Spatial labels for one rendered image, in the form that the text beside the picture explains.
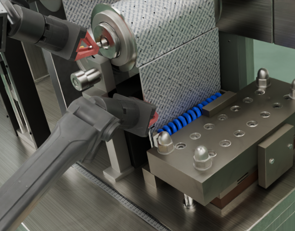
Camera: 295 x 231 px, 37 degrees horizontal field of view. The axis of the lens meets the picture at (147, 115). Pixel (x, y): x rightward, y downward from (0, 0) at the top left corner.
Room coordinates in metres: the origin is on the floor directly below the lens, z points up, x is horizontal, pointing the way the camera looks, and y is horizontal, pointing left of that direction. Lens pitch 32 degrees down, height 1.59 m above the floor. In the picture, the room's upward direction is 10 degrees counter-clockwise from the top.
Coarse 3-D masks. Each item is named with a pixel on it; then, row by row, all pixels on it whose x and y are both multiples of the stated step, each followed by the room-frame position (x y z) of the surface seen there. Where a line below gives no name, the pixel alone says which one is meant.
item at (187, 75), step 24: (192, 48) 0.90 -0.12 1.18; (216, 48) 0.94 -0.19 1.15; (144, 72) 0.82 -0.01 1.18; (168, 72) 0.85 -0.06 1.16; (192, 72) 0.90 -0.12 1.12; (216, 72) 0.94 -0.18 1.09; (144, 96) 0.81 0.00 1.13; (168, 96) 0.85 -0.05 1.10; (192, 96) 0.89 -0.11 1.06; (168, 120) 0.85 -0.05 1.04
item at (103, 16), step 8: (96, 16) 0.88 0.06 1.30; (104, 16) 0.86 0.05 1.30; (112, 16) 0.84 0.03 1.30; (96, 24) 0.89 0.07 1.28; (112, 24) 0.84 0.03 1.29; (120, 24) 0.83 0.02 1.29; (120, 32) 0.82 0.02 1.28; (120, 40) 0.83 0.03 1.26; (128, 40) 0.82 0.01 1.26; (128, 48) 0.82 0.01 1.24; (104, 56) 0.89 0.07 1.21; (120, 56) 0.84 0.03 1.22; (128, 56) 0.82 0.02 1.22; (120, 64) 0.84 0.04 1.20
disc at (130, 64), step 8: (96, 8) 0.89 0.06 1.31; (104, 8) 0.87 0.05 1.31; (112, 8) 0.85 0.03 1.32; (120, 16) 0.83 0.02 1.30; (128, 24) 0.82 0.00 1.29; (128, 32) 0.81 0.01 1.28; (136, 48) 0.81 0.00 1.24; (136, 56) 0.81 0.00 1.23; (112, 64) 0.88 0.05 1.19; (128, 64) 0.83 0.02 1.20
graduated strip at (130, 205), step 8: (80, 168) 0.91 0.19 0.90; (88, 176) 0.88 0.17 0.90; (96, 176) 0.87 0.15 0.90; (96, 184) 0.84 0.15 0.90; (104, 184) 0.83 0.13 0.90; (112, 192) 0.80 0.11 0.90; (120, 192) 0.80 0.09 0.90; (120, 200) 0.77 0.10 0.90; (128, 200) 0.76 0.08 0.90; (128, 208) 0.74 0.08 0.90; (136, 208) 0.73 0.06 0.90; (144, 216) 0.70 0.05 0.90; (152, 216) 0.70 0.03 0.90; (152, 224) 0.68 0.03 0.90; (160, 224) 0.67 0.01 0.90
